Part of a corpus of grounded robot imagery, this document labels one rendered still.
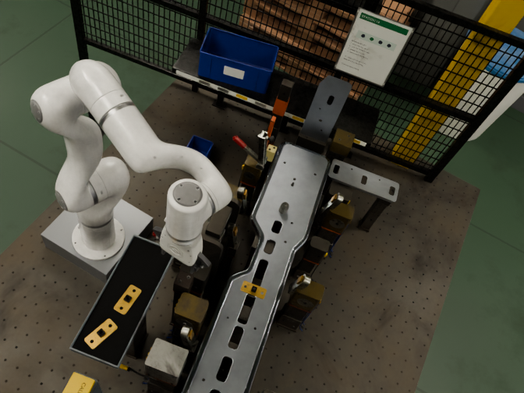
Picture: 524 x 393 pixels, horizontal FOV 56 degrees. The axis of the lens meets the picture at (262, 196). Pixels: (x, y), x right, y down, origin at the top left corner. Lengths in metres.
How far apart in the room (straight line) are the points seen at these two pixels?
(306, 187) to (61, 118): 0.98
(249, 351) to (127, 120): 0.84
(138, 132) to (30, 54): 2.74
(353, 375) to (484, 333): 1.37
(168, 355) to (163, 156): 0.62
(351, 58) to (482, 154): 2.05
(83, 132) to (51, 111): 0.13
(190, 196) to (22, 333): 1.10
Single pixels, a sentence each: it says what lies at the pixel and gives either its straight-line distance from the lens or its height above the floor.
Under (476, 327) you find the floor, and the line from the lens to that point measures 3.19.
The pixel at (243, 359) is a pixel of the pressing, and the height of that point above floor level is 1.00.
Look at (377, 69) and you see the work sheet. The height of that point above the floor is 1.22.
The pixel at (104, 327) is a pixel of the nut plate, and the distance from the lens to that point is 1.43.
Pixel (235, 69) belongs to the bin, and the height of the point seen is 1.12.
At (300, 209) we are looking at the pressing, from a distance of 1.85.
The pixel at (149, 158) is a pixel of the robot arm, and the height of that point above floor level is 1.66.
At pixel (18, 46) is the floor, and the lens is 3.86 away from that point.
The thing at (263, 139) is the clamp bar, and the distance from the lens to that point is 1.73.
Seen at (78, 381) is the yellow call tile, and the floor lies 1.16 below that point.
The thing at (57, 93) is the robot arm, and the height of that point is 1.60.
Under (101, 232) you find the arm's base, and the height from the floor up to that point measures 0.94.
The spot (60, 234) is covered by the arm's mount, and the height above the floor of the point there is 0.80.
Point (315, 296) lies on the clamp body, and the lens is 1.66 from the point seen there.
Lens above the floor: 2.52
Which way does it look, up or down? 56 degrees down
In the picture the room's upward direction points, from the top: 19 degrees clockwise
